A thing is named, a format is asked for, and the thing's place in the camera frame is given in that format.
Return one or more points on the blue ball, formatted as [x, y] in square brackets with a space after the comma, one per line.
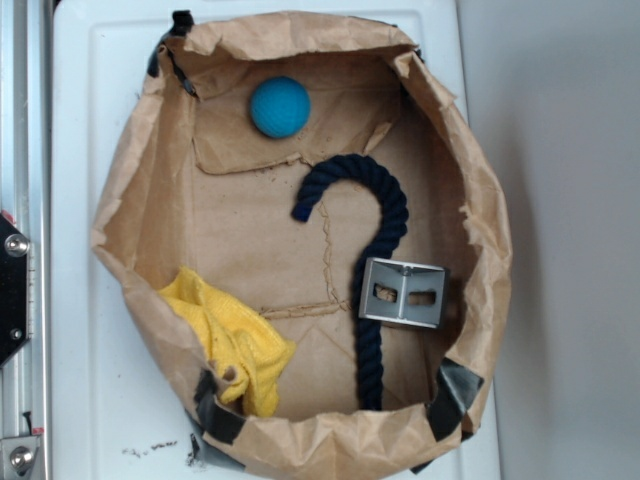
[280, 107]

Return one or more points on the brown paper bag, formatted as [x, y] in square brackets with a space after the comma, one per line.
[195, 184]

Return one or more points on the yellow cloth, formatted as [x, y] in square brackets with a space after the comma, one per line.
[244, 350]

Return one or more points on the white plastic tray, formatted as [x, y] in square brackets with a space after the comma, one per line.
[113, 414]

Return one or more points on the black mounting plate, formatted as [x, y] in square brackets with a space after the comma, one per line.
[14, 291]

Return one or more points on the grey metal corner bracket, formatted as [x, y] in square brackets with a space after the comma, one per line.
[404, 293]

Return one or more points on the aluminium frame rail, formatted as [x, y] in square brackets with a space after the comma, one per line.
[26, 74]

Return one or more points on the small metal corner bracket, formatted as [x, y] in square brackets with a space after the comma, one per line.
[21, 458]

